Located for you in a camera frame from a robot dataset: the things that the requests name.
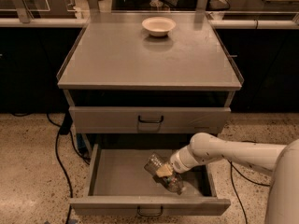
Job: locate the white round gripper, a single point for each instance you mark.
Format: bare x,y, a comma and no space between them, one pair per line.
176,162

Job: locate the clear plastic water bottle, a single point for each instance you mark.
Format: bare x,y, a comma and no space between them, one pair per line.
172,183

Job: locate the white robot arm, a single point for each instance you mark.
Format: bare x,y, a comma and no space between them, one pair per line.
280,162

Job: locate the open lower grey drawer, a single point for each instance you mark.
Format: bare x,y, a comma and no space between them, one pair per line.
118,184

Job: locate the grey drawer cabinet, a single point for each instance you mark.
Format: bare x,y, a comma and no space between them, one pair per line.
116,62

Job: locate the closed upper grey drawer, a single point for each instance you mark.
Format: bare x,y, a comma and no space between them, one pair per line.
108,119

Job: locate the white paper bowl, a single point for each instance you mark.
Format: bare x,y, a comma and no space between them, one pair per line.
158,26

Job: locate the black lower drawer handle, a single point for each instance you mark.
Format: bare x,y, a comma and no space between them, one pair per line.
150,212

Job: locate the black drawer handle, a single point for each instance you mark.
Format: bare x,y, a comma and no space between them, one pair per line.
150,212
151,121

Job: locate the black upper drawer handle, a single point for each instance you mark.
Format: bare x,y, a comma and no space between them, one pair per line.
151,121

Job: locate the white horizontal rail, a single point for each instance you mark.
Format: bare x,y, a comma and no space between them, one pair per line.
218,24

